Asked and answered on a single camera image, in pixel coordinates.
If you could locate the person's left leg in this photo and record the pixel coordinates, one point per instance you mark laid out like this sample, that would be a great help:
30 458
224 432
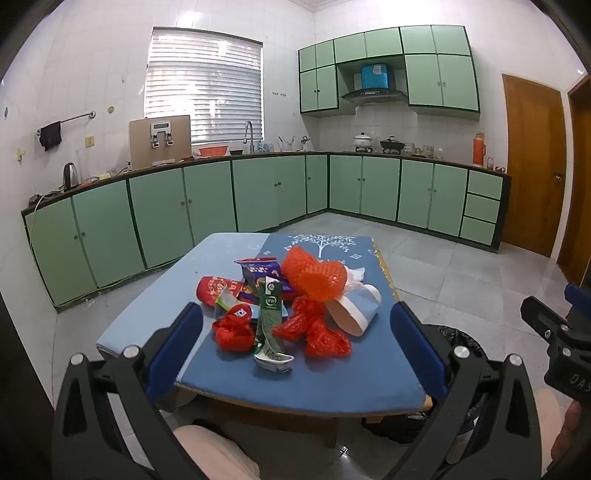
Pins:
217 454

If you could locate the person's right leg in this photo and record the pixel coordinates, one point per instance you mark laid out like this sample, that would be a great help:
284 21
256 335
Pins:
548 424

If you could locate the blue white paper cup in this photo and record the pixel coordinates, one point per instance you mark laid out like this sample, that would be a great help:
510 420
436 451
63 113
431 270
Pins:
355 310

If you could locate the white cooking pot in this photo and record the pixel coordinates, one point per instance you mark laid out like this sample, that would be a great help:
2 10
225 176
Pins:
363 142

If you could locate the white window blind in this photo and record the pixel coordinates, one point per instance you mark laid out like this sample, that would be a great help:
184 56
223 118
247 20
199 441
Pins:
203 87

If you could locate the green base cabinets with drawers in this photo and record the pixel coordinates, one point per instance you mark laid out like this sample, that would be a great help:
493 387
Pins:
415 194

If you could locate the kitchen faucet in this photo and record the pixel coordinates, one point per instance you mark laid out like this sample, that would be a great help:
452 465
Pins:
250 134

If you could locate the blue snack packet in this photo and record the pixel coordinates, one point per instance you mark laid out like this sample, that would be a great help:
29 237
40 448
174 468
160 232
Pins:
261 272

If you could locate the red plastic basin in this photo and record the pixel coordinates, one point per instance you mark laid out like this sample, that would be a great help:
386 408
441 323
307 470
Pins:
213 151

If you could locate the red thermos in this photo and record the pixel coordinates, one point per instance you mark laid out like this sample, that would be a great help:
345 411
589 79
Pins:
478 150

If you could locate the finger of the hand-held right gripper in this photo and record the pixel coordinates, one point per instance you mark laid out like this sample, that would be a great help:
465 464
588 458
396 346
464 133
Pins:
538 314
579 295

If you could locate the cardboard box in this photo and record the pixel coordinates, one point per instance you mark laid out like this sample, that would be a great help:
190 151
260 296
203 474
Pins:
143 147

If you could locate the wooden table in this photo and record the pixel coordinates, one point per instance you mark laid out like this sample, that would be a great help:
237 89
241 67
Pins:
277 424

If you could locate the range hood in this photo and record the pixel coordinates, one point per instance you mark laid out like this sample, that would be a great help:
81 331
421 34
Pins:
374 95

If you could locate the red snack packet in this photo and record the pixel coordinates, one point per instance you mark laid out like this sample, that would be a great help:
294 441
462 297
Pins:
213 288

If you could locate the person's right hand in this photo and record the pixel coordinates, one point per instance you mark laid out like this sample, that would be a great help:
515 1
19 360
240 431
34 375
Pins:
569 431

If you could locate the row of glass jars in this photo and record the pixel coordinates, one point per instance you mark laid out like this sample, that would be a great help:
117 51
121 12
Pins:
422 151

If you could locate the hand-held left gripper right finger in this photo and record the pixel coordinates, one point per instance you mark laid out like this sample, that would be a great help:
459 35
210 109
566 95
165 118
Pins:
418 350

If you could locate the red foam fruit net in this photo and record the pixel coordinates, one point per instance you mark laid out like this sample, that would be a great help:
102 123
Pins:
233 336
299 318
328 342

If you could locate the red white wrapper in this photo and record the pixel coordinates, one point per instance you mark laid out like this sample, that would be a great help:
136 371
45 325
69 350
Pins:
241 313

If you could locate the person's leg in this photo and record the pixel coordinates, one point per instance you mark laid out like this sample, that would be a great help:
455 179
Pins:
217 454
548 424

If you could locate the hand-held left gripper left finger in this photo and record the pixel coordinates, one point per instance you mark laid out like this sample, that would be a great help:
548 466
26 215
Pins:
178 344

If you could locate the black wok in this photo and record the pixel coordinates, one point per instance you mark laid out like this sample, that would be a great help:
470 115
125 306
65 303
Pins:
392 145

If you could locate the long green base cabinets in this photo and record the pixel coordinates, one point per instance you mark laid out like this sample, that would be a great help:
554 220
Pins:
161 221

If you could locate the orange foam fruit net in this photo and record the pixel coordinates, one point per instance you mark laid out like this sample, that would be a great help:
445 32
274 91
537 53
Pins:
314 277

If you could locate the white tissue paper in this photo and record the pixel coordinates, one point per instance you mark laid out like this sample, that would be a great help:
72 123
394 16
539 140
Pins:
354 277

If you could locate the black trash bag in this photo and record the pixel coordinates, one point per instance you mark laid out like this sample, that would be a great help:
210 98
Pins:
461 337

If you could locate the small green white wrapper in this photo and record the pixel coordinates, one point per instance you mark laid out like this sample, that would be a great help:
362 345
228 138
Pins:
226 300

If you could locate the dark blue tree-print mat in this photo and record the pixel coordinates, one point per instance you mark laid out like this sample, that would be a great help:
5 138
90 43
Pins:
369 369

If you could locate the blue box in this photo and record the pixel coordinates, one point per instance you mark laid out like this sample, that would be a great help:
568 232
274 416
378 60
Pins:
374 76

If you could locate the utensil holder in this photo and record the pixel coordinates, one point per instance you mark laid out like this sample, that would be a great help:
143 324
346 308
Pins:
286 145

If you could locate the steel electric kettle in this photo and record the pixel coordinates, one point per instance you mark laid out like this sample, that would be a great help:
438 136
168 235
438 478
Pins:
70 177

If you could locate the crushed green white carton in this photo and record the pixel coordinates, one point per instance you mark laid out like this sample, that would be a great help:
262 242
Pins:
268 314

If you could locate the metal towel rail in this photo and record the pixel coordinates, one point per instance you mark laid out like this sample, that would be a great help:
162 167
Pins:
76 117

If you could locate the dark towel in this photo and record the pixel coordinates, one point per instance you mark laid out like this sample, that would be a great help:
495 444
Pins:
51 136

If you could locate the green wall cabinets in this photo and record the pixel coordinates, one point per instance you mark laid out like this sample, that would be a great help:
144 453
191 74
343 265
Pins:
443 78

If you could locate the yellow wall socket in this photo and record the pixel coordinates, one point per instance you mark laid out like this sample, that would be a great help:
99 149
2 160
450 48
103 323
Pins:
90 141

